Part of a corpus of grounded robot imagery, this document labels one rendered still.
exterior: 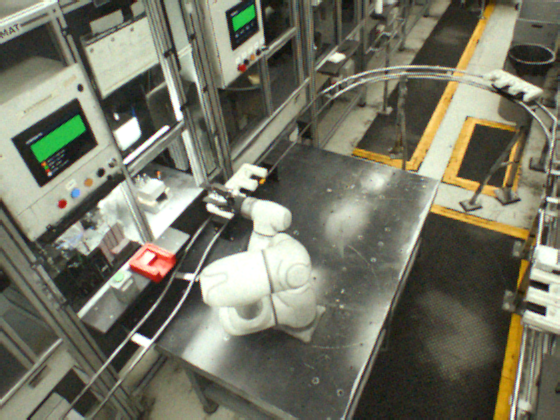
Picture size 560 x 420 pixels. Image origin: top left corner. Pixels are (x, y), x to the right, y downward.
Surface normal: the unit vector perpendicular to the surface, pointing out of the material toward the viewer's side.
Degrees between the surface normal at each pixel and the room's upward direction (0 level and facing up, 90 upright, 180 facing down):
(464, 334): 0
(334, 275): 0
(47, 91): 90
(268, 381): 0
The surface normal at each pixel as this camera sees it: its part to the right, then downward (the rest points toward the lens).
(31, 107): 0.89, 0.25
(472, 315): -0.07, -0.77
